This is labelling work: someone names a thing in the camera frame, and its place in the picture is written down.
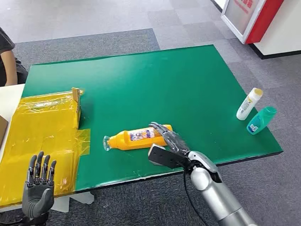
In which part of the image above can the black cable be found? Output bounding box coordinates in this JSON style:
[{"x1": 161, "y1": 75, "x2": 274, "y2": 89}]
[{"x1": 183, "y1": 170, "x2": 209, "y2": 226}]

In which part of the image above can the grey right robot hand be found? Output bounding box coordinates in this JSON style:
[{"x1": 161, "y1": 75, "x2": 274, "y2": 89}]
[{"x1": 149, "y1": 121, "x2": 191, "y2": 156}]

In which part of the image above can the green table mat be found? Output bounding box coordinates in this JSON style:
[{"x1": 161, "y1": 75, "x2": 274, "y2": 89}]
[{"x1": 21, "y1": 44, "x2": 283, "y2": 192}]

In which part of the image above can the teal bottle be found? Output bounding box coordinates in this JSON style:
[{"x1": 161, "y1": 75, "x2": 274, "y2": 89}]
[{"x1": 247, "y1": 106, "x2": 277, "y2": 136}]

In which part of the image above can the brown cardboard piece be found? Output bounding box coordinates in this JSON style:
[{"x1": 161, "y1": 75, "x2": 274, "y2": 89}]
[{"x1": 0, "y1": 115, "x2": 9, "y2": 148}]

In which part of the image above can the red and white cabinet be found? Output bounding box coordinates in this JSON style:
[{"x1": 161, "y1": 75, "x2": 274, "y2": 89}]
[{"x1": 220, "y1": 0, "x2": 301, "y2": 59}]

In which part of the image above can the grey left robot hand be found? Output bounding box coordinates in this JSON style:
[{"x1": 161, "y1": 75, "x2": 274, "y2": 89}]
[{"x1": 22, "y1": 151, "x2": 57, "y2": 219}]

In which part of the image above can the person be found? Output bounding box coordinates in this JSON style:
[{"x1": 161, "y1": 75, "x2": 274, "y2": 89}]
[{"x1": 0, "y1": 26, "x2": 29, "y2": 87}]

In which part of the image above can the yellow taped cardboard box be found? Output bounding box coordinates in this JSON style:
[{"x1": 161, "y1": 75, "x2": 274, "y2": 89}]
[{"x1": 0, "y1": 88, "x2": 91, "y2": 209}]

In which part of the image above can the white bottle with yellow cap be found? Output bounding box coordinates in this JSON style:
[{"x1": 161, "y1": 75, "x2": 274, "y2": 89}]
[{"x1": 236, "y1": 88, "x2": 263, "y2": 121}]

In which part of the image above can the orange bottle with clear cap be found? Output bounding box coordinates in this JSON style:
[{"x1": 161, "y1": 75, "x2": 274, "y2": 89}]
[{"x1": 103, "y1": 124, "x2": 174, "y2": 152}]

